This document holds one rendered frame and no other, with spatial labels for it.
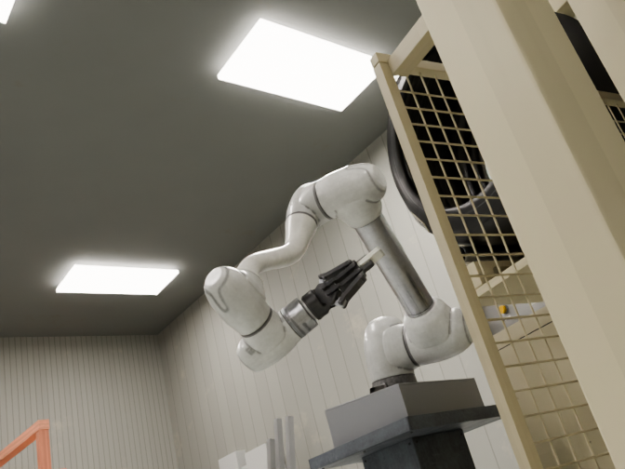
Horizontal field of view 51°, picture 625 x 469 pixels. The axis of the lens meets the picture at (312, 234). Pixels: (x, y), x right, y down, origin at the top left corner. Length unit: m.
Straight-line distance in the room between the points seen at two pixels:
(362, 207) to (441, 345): 0.55
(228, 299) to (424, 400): 0.81
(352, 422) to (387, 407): 0.17
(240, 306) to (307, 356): 5.38
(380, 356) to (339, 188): 0.64
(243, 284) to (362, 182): 0.57
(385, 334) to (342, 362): 4.21
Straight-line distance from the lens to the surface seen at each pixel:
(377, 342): 2.31
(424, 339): 2.22
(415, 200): 1.67
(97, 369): 9.39
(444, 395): 2.19
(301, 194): 2.05
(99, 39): 4.71
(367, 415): 2.17
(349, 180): 1.96
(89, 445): 9.07
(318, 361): 6.79
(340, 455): 2.22
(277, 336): 1.63
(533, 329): 2.37
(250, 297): 1.58
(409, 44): 0.97
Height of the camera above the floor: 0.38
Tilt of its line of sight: 25 degrees up
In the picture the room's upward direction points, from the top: 16 degrees counter-clockwise
